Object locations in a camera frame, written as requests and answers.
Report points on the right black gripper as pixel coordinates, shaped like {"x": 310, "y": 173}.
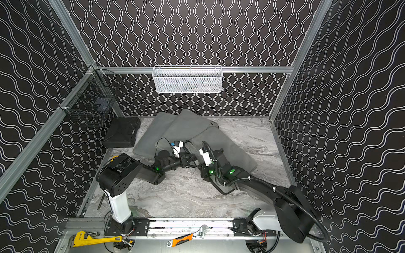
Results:
{"x": 203, "y": 167}

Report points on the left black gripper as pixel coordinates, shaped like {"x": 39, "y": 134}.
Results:
{"x": 185, "y": 159}

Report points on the grey laptop bag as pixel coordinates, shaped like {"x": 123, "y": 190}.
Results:
{"x": 186, "y": 126}
{"x": 147, "y": 143}
{"x": 218, "y": 140}

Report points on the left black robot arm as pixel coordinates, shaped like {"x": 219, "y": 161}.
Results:
{"x": 116, "y": 177}

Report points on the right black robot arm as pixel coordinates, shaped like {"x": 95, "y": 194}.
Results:
{"x": 296, "y": 217}

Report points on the black plastic tool case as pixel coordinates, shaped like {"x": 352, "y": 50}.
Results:
{"x": 122, "y": 133}

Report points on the orange adjustable wrench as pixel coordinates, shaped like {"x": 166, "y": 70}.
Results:
{"x": 182, "y": 239}

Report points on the black hex key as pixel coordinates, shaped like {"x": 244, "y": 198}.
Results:
{"x": 101, "y": 202}

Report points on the yellow pipe wrench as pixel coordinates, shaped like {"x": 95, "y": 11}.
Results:
{"x": 84, "y": 238}

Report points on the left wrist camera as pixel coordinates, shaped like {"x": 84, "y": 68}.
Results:
{"x": 177, "y": 146}

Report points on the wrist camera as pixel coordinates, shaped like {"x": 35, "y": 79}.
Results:
{"x": 206, "y": 156}
{"x": 177, "y": 146}

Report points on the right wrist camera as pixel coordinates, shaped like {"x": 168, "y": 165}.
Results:
{"x": 206, "y": 156}

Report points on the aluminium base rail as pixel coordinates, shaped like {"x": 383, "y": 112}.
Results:
{"x": 220, "y": 228}

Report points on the white wire mesh basket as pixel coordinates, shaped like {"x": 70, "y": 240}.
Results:
{"x": 188, "y": 78}

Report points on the black wire basket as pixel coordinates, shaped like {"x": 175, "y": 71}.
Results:
{"x": 90, "y": 106}

